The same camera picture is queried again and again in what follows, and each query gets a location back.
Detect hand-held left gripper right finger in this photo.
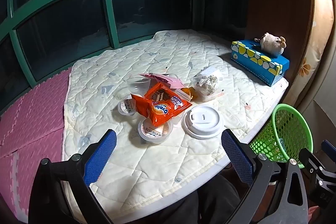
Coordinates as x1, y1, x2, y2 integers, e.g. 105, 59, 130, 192
221, 129, 309, 224

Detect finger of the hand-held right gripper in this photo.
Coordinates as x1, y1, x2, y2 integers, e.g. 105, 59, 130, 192
322, 140, 336, 159
299, 148, 336, 188

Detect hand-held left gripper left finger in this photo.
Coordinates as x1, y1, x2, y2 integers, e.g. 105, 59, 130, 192
28, 130, 117, 224

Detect green plastic mesh basket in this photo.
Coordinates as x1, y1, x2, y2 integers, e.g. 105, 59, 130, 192
249, 104, 313, 169

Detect white plastic cup lid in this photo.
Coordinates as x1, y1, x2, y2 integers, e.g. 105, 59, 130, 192
182, 105, 224, 140

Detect small jelly cup printed lid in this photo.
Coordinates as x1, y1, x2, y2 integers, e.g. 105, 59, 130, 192
117, 98, 137, 115

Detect jelly cup peach lid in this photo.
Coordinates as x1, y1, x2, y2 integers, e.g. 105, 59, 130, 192
138, 118, 174, 145

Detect orange snack packet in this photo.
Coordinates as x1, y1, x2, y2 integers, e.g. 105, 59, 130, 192
130, 82, 193, 127

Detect orange peel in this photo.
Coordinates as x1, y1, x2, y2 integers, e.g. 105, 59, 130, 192
181, 86, 197, 101

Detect blue white small wrapper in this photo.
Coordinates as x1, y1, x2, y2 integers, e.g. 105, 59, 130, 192
170, 89, 193, 109

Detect white quilted mat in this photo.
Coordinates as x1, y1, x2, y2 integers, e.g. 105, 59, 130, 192
62, 29, 290, 216

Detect pink foam floor mat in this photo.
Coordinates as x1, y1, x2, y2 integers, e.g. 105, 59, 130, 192
0, 67, 72, 224

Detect clear plastic cup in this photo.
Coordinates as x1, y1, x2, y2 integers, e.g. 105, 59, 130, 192
126, 76, 151, 97

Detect clear bag with crumpled paper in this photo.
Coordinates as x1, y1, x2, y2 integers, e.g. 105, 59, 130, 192
189, 67, 225, 102

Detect blue spotted tissue box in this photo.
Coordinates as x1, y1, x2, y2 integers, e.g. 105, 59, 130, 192
231, 40, 290, 87

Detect pink paper packet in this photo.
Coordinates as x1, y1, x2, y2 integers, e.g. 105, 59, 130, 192
140, 72, 185, 89

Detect beige flowered cloth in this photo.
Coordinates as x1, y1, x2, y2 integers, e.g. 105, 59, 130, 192
285, 0, 336, 109

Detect beige plush toy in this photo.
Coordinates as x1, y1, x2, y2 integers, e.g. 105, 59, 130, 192
254, 32, 287, 58

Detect green window frame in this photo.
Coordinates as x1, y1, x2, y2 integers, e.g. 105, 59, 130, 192
0, 0, 251, 114

